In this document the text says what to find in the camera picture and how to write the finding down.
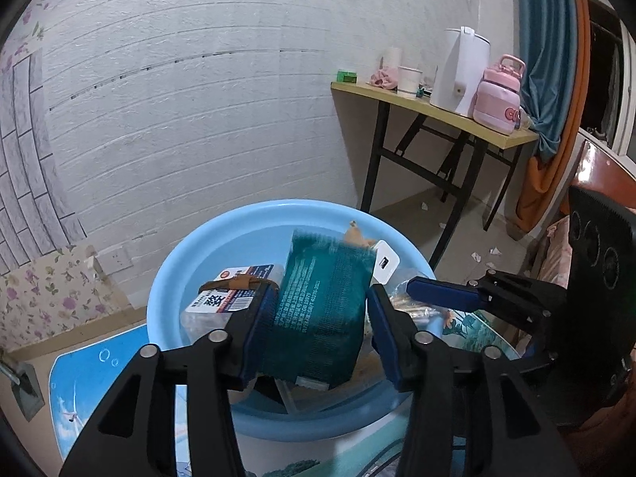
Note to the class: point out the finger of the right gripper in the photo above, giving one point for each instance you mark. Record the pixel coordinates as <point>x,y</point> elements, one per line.
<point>443,294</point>

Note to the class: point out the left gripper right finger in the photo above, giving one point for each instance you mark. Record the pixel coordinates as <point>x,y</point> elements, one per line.
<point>393,332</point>

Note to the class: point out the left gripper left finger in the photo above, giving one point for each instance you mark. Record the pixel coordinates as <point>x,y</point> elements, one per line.
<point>248,331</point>

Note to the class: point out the dark green wipes packet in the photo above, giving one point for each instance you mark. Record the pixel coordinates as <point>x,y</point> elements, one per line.
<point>318,328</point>

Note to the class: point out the cotton swab bag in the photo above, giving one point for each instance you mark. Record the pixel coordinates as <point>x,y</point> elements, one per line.
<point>425,316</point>

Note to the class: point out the toothpick box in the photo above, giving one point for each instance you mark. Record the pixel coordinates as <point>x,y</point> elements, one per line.
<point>231,291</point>

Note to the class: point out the white power adapter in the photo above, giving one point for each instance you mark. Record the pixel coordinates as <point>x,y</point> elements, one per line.
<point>386,263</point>

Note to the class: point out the blue plastic basin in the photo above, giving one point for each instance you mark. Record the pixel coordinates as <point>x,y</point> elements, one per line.
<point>261,234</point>

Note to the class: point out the beige plush toy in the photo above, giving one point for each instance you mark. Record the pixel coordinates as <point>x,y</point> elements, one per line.
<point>354,237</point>

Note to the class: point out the side table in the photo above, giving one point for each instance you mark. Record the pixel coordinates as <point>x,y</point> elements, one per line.
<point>444,149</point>

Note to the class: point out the pink water bottle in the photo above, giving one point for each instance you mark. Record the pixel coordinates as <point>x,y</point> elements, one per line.
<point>497,102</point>

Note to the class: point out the white paper cup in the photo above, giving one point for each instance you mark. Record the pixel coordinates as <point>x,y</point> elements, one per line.
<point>409,80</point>

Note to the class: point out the pink cloth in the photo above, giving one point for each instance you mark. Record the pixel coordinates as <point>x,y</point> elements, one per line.
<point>386,78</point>

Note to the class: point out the white electric kettle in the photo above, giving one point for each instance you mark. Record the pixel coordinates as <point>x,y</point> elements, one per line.
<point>464,60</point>

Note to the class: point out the green small box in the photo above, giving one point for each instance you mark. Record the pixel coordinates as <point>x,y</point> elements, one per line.
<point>346,76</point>

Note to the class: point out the paper roll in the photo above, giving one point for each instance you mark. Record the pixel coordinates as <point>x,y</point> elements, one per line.
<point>392,58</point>

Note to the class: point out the blue curtain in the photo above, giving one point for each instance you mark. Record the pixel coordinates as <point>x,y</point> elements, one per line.
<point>548,46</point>

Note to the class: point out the wall socket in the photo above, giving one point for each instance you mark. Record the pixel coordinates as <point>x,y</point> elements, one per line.
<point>114,259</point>

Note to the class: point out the dustpan with handle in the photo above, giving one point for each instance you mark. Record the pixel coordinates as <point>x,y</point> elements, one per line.
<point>25,385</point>

